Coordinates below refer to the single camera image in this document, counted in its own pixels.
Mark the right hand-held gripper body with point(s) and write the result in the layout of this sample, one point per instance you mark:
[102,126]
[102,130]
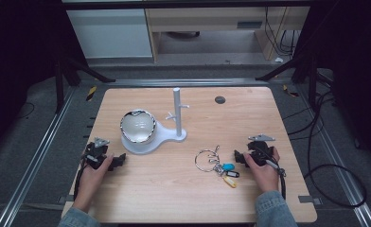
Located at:
[260,151]

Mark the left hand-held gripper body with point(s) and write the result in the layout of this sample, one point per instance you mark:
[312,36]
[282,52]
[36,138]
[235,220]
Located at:
[96,154]

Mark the person's right hand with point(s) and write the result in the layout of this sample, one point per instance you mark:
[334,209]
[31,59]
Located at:
[264,178]

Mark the person's left hand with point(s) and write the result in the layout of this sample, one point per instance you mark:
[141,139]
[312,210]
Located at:
[92,183]

